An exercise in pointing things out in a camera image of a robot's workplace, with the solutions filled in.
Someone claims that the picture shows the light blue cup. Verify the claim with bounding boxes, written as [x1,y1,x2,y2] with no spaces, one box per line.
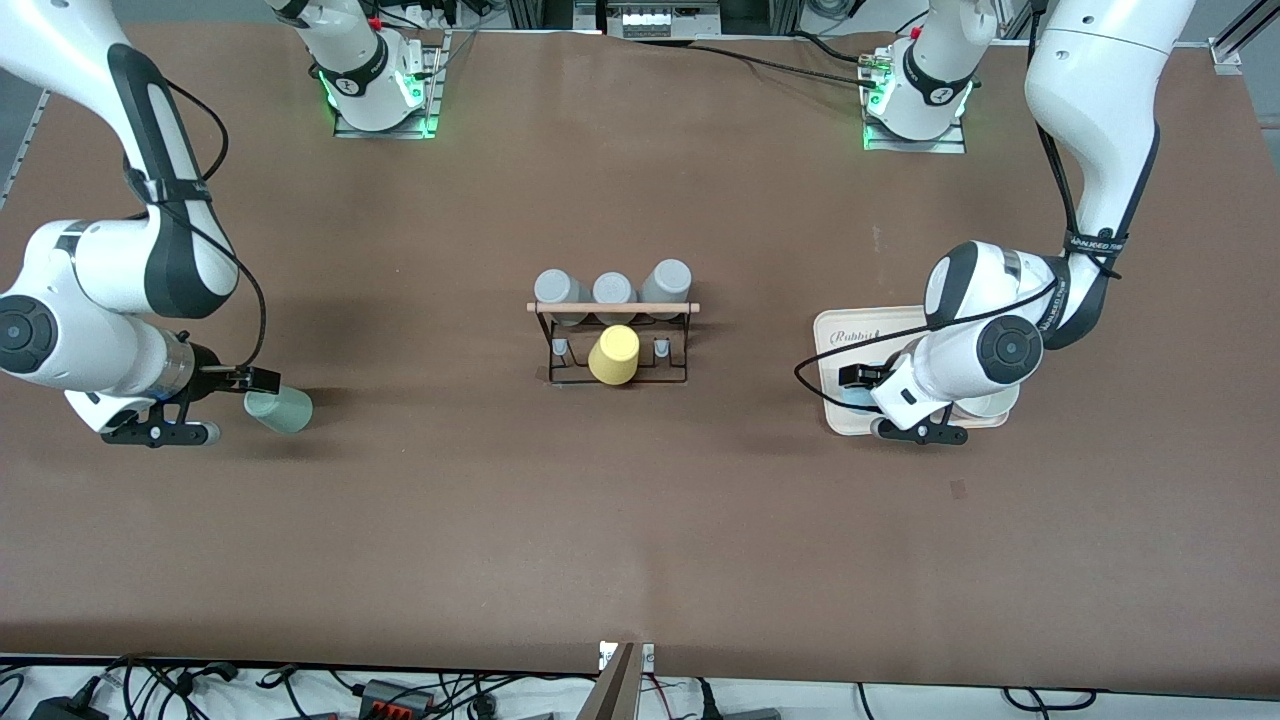
[840,376,898,411]

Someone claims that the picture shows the pale green cup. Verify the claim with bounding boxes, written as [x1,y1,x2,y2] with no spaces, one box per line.
[243,386,314,435]

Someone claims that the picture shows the cream rectangular tray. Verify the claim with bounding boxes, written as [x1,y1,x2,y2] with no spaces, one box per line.
[812,305,1011,437]

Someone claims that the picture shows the white bowl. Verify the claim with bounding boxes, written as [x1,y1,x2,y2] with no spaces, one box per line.
[948,385,1021,421]

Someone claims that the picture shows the grey cup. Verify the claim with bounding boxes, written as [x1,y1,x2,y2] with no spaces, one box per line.
[592,272,639,327]
[640,258,694,322]
[533,268,594,327]

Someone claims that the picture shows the yellow cup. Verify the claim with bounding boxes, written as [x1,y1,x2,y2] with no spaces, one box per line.
[587,324,641,386]

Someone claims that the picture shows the black orange connector box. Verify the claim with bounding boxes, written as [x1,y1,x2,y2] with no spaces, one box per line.
[355,678,441,720]

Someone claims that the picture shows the black power adapter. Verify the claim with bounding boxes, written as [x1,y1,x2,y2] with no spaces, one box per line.
[28,693,113,720]

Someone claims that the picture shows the white power strip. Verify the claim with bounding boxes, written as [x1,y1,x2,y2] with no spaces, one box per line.
[620,0,723,39]

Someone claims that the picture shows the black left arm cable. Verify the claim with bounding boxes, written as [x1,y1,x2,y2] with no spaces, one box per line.
[795,0,1126,403]

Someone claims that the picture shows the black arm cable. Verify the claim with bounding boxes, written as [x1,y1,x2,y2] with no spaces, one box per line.
[795,0,1126,403]
[125,78,269,373]

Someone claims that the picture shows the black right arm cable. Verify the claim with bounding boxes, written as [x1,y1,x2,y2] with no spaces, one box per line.
[125,78,269,373]

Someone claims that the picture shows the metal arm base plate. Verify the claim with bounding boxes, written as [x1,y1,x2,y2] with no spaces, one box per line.
[333,28,446,140]
[862,45,969,154]

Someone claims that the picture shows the black wire cup rack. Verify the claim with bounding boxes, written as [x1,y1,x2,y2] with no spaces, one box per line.
[527,300,701,387]

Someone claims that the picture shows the aluminium frame rail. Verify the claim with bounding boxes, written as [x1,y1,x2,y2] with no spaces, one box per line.
[0,88,53,211]
[1208,0,1280,77]

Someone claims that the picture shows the tangled black floor cable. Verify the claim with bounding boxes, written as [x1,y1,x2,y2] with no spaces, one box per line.
[100,654,243,703]

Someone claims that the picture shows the short black table cable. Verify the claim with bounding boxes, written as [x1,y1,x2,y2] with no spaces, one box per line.
[788,30,881,67]

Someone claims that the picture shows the long black table cable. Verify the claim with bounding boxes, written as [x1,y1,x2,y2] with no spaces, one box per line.
[600,30,881,89]

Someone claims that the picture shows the small white bracket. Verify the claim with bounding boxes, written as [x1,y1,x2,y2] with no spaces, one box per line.
[598,641,657,673]

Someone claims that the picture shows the black floor cable loop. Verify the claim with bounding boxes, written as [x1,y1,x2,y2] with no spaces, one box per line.
[1003,686,1099,713]

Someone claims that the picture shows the grey camera post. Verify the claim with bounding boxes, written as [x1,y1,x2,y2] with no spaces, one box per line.
[578,642,641,720]

